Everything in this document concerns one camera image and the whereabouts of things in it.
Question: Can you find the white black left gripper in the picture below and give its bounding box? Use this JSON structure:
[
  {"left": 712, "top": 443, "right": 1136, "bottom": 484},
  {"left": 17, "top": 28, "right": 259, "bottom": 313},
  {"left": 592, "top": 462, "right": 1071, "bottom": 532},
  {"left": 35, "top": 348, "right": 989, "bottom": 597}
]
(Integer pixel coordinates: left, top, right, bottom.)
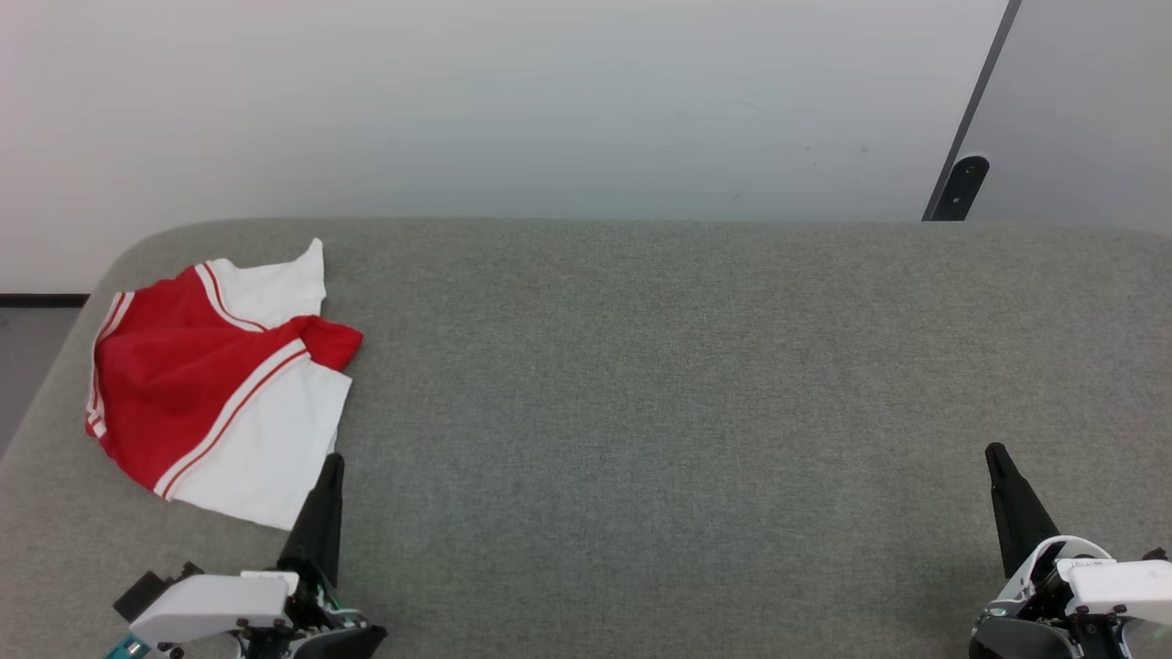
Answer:
[{"left": 128, "top": 454, "right": 385, "bottom": 659}]

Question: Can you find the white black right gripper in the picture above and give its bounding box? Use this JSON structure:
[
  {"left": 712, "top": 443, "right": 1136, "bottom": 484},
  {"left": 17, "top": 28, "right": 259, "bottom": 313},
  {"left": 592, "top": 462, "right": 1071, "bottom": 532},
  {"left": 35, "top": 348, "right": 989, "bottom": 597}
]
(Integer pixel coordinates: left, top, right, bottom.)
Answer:
[{"left": 971, "top": 443, "right": 1172, "bottom": 659}]

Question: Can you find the red and white shirt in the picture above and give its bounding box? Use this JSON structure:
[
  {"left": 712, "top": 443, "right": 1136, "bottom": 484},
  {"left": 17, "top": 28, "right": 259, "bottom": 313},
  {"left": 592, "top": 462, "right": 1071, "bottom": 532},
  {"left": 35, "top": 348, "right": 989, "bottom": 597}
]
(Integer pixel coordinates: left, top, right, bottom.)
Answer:
[{"left": 85, "top": 238, "right": 364, "bottom": 532}]

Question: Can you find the black bracket plate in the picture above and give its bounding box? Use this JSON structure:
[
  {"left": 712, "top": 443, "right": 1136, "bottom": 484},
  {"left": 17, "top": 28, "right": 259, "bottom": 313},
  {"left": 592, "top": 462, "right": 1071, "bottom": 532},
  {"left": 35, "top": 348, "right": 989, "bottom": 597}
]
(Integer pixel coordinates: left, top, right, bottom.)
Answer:
[{"left": 932, "top": 155, "right": 991, "bottom": 221}]

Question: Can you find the grey metal frame strip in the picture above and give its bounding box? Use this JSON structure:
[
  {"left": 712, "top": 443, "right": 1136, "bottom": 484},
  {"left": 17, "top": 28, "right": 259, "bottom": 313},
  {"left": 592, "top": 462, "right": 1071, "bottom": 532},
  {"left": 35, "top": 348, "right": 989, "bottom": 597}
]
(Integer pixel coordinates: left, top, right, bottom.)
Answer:
[{"left": 921, "top": 0, "right": 1024, "bottom": 221}]

